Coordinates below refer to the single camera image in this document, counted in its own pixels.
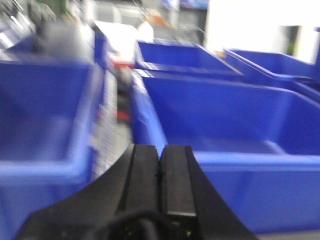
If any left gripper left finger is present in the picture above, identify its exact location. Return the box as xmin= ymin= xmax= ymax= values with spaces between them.
xmin=15 ymin=144 xmax=159 ymax=240

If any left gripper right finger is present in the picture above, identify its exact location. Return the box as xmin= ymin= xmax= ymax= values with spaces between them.
xmin=159 ymin=145 xmax=257 ymax=240

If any large blue plastic box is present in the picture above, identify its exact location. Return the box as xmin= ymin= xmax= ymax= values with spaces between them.
xmin=130 ymin=69 xmax=320 ymax=234

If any blue bin left side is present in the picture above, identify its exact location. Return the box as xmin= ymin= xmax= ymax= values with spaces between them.
xmin=0 ymin=61 xmax=105 ymax=240

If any blue bin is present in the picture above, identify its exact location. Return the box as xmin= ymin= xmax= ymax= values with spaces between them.
xmin=0 ymin=61 xmax=105 ymax=240
xmin=135 ymin=41 xmax=244 ymax=81
xmin=223 ymin=48 xmax=320 ymax=102

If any far blue bin centre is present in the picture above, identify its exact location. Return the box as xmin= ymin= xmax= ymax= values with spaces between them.
xmin=135 ymin=41 xmax=244 ymax=81

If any far blue bin right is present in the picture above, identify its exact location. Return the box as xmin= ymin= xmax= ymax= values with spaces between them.
xmin=223 ymin=48 xmax=320 ymax=102

